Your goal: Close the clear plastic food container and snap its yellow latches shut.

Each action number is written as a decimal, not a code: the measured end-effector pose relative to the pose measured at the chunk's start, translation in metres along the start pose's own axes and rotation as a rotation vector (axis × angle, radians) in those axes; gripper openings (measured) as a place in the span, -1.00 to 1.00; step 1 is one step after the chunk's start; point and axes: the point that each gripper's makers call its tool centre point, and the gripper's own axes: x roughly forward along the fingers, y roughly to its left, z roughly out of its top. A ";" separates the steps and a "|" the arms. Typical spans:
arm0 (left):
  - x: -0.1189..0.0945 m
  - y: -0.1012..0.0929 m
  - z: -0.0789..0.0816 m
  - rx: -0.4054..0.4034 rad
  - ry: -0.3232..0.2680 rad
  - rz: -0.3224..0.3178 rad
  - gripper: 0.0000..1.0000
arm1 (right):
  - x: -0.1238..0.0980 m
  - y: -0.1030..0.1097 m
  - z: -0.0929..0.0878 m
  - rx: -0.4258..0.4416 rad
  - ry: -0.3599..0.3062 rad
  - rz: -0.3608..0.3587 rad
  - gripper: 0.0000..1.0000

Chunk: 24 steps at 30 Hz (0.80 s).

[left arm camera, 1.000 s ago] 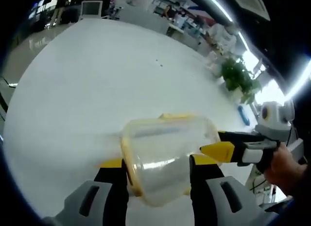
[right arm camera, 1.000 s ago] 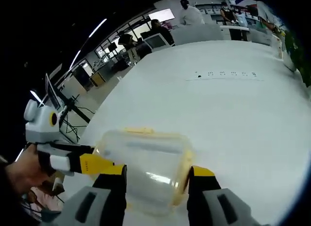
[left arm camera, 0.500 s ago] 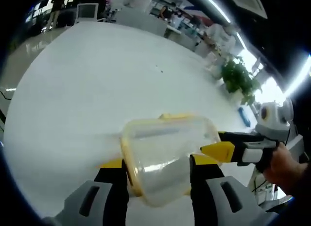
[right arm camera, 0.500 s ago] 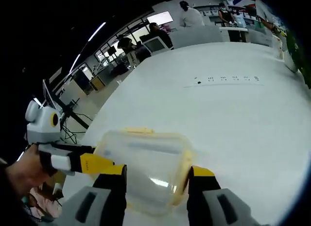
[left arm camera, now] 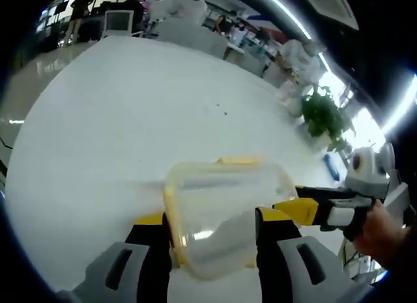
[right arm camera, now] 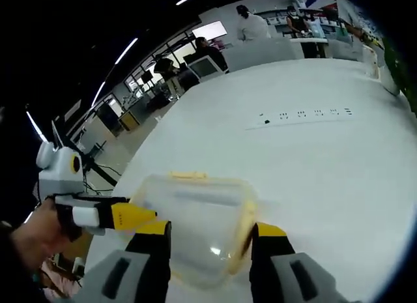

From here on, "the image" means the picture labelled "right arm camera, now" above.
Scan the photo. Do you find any yellow framed cabinet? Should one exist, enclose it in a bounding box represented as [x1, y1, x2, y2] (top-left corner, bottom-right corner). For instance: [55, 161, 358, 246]
[118, 108, 143, 132]

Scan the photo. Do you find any wall screen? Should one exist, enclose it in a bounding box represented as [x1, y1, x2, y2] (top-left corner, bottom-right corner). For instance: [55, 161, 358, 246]
[192, 20, 228, 40]

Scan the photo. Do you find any shelf with white boxes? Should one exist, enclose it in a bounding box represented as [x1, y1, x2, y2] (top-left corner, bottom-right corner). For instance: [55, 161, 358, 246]
[264, 6, 326, 34]

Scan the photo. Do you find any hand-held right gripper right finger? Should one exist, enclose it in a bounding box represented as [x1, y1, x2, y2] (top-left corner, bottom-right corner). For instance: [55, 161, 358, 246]
[248, 222, 352, 303]

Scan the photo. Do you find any person's left hand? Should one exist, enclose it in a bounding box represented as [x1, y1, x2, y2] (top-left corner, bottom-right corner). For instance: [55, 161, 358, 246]
[9, 198, 94, 278]

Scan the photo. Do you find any clear container with yellow buckle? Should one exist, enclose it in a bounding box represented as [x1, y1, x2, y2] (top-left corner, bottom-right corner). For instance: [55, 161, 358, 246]
[128, 171, 259, 287]

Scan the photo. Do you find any black laptop stand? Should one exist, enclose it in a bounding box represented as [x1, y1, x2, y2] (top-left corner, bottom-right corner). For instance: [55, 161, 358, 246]
[81, 151, 119, 188]

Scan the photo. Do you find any white monitor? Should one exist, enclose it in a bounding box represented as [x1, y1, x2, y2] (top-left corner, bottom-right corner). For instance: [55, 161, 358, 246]
[188, 54, 220, 80]

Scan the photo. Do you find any white plant pot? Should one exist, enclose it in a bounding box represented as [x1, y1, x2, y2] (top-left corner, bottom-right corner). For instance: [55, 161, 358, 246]
[367, 45, 401, 96]

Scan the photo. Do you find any green potted plant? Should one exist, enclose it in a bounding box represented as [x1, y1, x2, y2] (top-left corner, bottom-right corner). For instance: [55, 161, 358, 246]
[380, 35, 417, 113]

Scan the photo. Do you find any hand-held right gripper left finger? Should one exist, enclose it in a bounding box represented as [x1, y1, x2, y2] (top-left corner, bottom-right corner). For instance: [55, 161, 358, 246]
[76, 220, 173, 303]

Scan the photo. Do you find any white power strip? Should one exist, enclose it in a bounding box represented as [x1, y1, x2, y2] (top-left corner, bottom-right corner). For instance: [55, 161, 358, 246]
[244, 105, 355, 132]

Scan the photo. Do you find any white counter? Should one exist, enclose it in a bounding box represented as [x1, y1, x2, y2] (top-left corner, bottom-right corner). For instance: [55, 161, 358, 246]
[289, 36, 328, 60]

